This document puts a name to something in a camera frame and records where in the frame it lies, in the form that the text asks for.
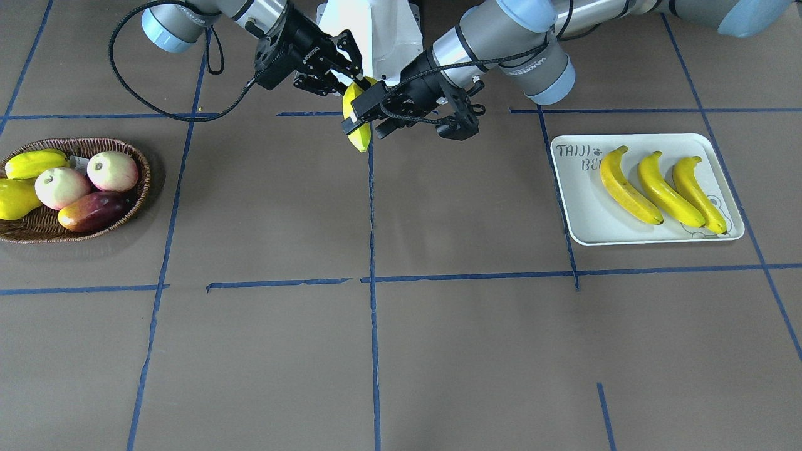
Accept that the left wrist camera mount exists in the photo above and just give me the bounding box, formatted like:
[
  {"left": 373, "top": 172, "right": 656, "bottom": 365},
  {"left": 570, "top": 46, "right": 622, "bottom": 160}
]
[{"left": 435, "top": 78, "right": 485, "bottom": 141}]

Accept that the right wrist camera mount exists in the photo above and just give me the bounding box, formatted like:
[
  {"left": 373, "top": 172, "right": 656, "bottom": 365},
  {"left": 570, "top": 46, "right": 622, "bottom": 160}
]
[{"left": 254, "top": 37, "right": 295, "bottom": 90}]

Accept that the white bear tray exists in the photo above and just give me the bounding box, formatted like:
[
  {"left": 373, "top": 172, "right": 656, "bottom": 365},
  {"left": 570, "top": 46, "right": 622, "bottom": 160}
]
[{"left": 551, "top": 133, "right": 746, "bottom": 246}]

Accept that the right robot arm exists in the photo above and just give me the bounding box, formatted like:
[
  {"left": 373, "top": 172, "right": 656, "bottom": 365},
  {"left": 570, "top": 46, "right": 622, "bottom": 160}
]
[{"left": 141, "top": 1, "right": 370, "bottom": 96}]

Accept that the brown wicker basket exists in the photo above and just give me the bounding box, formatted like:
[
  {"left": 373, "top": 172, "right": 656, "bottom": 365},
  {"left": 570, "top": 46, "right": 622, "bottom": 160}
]
[{"left": 1, "top": 137, "right": 152, "bottom": 244}]

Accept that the dark red apple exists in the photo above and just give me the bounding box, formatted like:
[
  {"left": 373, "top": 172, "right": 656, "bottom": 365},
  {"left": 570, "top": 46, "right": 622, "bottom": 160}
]
[{"left": 57, "top": 191, "right": 130, "bottom": 233}]

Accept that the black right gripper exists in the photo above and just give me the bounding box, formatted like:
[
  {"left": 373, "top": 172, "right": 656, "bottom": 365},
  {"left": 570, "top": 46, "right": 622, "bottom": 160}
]
[{"left": 261, "top": 3, "right": 372, "bottom": 96}]

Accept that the yellow lemon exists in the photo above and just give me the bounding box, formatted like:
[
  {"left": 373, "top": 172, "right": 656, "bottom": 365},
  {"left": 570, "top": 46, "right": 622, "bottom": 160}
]
[{"left": 1, "top": 178, "right": 43, "bottom": 220}]

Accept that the pink peach apple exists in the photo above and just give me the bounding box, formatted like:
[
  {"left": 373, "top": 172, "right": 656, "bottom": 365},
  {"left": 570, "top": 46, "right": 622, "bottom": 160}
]
[{"left": 86, "top": 151, "right": 138, "bottom": 192}]

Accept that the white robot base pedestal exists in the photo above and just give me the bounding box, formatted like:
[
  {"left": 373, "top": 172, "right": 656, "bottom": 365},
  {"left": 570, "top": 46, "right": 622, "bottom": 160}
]
[{"left": 316, "top": 1, "right": 424, "bottom": 86}]

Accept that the yellow starfruit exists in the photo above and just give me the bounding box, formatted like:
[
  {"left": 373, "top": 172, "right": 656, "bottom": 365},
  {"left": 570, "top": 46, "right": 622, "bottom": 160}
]
[{"left": 4, "top": 148, "right": 71, "bottom": 180}]

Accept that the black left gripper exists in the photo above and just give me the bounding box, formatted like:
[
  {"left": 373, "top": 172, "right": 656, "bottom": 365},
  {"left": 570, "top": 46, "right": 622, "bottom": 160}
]
[{"left": 341, "top": 49, "right": 452, "bottom": 136}]

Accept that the yellow banana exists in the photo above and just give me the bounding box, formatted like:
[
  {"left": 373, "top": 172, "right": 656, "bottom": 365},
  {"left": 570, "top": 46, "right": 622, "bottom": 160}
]
[
  {"left": 599, "top": 145, "right": 664, "bottom": 225},
  {"left": 672, "top": 156, "right": 727, "bottom": 234},
  {"left": 342, "top": 76, "right": 379, "bottom": 153},
  {"left": 638, "top": 151, "right": 706, "bottom": 228}
]

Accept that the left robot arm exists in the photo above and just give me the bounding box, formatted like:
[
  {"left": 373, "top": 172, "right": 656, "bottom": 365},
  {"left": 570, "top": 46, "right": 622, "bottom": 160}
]
[{"left": 343, "top": 1, "right": 791, "bottom": 140}]

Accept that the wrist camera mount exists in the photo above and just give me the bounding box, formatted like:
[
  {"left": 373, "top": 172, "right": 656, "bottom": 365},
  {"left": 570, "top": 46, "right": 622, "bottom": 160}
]
[
  {"left": 435, "top": 78, "right": 485, "bottom": 141},
  {"left": 254, "top": 37, "right": 295, "bottom": 90}
]

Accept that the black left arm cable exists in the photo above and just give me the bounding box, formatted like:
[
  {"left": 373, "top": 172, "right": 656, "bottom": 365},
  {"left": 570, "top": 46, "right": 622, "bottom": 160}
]
[{"left": 380, "top": 0, "right": 577, "bottom": 126}]

